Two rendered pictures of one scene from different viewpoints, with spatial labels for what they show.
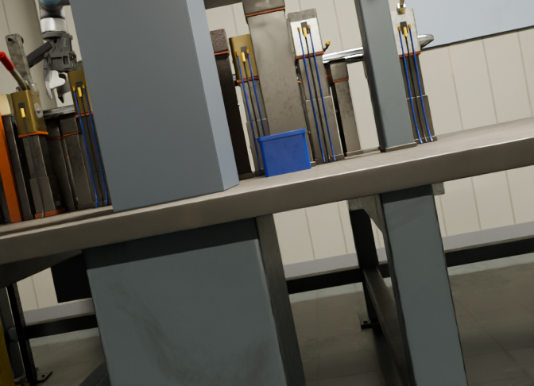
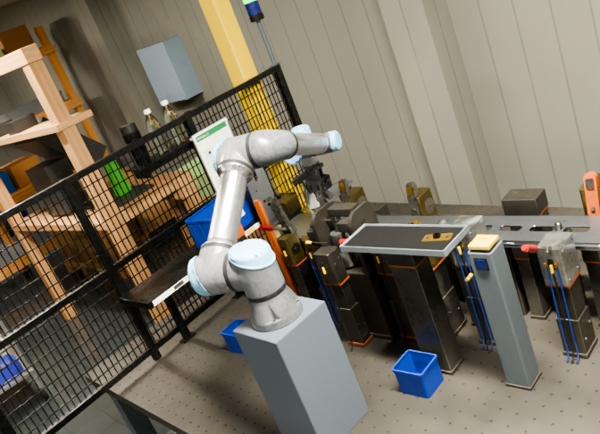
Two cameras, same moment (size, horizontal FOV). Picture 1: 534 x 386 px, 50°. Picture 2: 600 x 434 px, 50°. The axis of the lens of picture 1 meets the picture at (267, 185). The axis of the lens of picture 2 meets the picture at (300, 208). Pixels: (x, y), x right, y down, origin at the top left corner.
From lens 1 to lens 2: 1.68 m
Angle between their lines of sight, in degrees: 49
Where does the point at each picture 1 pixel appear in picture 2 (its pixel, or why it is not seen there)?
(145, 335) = not seen: outside the picture
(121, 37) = (262, 366)
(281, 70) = (420, 307)
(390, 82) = (505, 340)
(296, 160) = (419, 391)
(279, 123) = (423, 340)
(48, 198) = not seen: hidden behind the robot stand
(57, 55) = (312, 184)
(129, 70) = (270, 382)
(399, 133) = (516, 377)
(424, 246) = not seen: outside the picture
